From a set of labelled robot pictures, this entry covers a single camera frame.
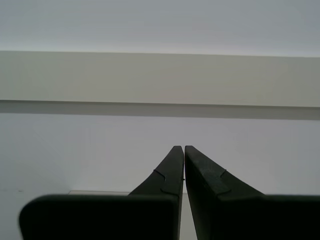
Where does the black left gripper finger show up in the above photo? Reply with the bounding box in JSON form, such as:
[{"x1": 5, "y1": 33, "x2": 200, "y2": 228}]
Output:
[
  {"x1": 184, "y1": 145, "x2": 320, "y2": 240},
  {"x1": 18, "y1": 145, "x2": 185, "y2": 240}
]

